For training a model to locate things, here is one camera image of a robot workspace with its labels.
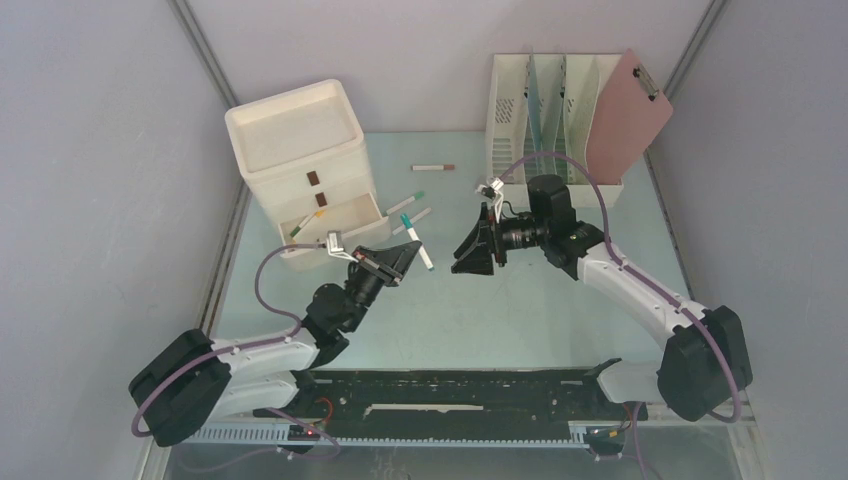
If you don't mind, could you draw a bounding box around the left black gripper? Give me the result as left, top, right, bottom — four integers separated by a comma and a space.
343, 241, 420, 332

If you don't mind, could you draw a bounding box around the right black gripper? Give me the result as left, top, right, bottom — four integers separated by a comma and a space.
451, 202, 549, 277

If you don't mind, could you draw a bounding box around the white marker teal cap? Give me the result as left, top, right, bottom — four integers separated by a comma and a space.
400, 212, 436, 272

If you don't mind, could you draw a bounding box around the white marker green cap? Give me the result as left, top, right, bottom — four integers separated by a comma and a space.
383, 191, 425, 216

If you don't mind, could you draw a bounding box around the white marker yellow cap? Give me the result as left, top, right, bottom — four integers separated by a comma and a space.
308, 210, 326, 225

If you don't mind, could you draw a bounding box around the white marker brown cap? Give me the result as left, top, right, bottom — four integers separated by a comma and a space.
410, 164, 456, 172

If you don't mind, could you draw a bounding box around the white marker dark-green cap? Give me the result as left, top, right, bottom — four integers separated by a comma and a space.
290, 213, 315, 239

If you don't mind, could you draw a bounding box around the green clipboard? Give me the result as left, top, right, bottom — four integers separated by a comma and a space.
563, 55, 601, 170

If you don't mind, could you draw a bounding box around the cream three-drawer cabinet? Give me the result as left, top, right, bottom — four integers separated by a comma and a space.
225, 79, 391, 271

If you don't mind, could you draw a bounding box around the blue clipboard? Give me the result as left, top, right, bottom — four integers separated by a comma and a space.
524, 52, 546, 180

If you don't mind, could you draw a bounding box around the pink clipboard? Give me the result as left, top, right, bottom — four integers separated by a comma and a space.
586, 49, 673, 185

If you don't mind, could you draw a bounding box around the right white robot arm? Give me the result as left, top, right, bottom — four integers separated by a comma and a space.
451, 175, 753, 423

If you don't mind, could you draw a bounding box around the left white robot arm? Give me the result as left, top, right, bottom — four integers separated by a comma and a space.
128, 234, 422, 447

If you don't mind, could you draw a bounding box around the white marker plain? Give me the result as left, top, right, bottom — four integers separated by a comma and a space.
392, 207, 432, 235

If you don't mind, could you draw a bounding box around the cream file organizer rack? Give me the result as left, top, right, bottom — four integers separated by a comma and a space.
486, 53, 620, 177

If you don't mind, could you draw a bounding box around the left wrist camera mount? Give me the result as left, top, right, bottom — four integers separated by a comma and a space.
325, 230, 352, 261

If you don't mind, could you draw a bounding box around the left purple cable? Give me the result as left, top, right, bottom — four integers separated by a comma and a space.
130, 242, 342, 460

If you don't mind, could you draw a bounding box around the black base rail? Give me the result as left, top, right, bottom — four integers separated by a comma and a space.
281, 368, 647, 454

